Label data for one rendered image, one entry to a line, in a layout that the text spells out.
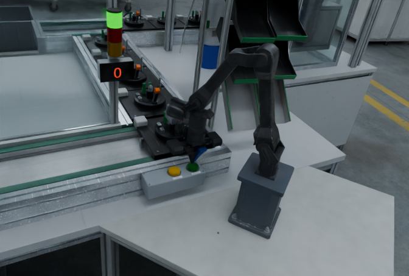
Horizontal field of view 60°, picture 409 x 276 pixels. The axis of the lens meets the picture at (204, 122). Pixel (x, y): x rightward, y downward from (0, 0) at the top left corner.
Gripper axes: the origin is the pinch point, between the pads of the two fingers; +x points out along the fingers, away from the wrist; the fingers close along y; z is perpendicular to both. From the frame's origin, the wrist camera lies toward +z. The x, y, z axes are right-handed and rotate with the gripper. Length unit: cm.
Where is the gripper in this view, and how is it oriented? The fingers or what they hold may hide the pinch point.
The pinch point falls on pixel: (193, 155)
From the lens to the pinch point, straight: 121.4
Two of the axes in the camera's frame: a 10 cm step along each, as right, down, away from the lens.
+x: -1.3, 8.4, 5.3
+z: -4.6, -5.2, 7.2
